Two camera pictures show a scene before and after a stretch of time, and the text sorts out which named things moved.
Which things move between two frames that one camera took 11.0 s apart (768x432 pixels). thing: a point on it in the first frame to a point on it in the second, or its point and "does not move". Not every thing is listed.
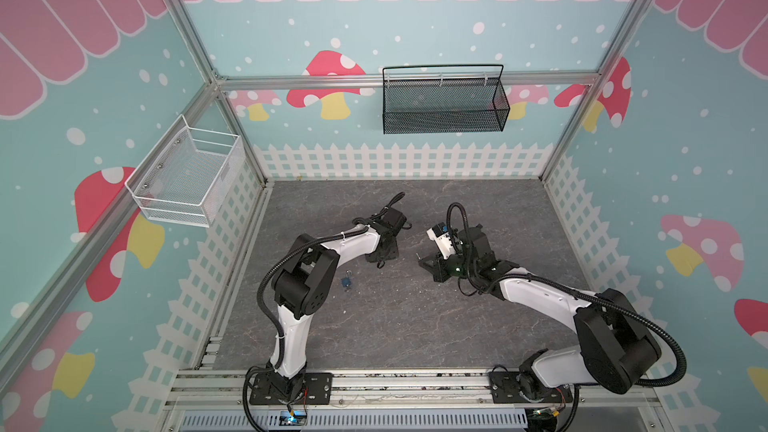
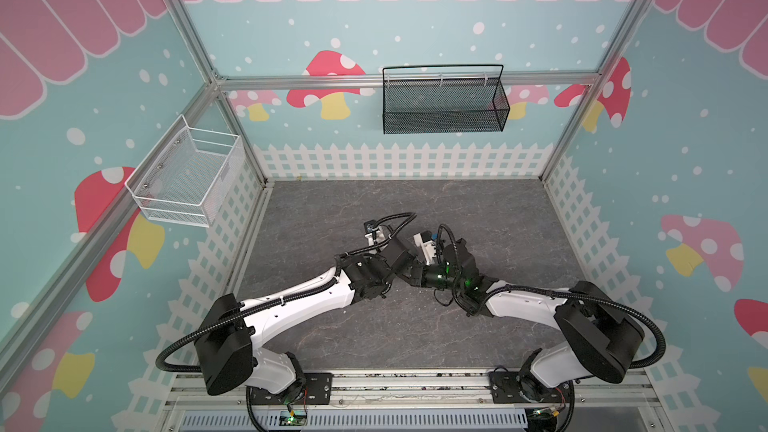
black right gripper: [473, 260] to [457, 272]
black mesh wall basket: [443, 105] does not move
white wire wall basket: [190, 176] does not move
